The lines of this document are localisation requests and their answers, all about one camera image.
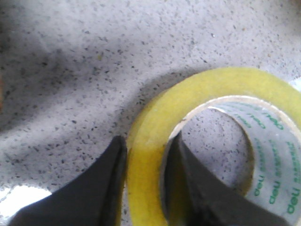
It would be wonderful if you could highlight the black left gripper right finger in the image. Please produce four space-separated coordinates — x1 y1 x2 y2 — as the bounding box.
164 134 288 226

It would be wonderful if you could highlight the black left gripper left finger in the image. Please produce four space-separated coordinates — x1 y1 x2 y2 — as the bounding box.
9 136 127 226

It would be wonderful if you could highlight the yellow tape roll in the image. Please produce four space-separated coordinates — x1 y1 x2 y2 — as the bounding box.
127 67 301 226

